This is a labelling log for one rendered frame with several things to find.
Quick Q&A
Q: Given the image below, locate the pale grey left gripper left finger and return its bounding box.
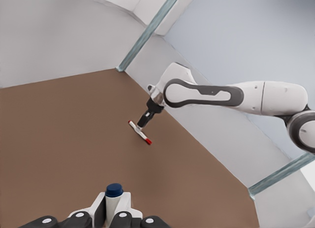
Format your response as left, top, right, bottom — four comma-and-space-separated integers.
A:
68, 192, 107, 228

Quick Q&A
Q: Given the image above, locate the white pen with red ends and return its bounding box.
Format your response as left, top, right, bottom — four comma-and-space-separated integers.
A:
127, 120, 153, 145

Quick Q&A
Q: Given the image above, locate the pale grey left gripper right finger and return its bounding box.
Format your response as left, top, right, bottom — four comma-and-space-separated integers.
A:
112, 192, 144, 228

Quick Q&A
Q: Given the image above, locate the white marker with blue cap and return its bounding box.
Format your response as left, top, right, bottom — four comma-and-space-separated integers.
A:
104, 183, 124, 228

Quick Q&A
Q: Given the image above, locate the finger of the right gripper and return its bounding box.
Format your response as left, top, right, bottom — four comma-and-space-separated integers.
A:
145, 111, 156, 127
136, 112, 150, 129

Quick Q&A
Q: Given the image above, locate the silver frame post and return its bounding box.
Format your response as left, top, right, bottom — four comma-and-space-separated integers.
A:
115, 0, 183, 73
248, 153, 315, 201

